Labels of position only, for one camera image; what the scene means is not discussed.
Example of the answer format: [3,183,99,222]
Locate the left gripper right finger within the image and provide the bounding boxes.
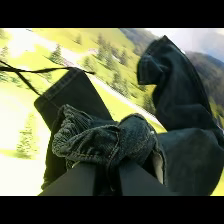
[118,159,175,197]

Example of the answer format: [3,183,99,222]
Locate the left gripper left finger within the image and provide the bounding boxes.
[39,162,98,197]

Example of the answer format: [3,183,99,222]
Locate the dark blue jeans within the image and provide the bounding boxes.
[33,34,224,197]

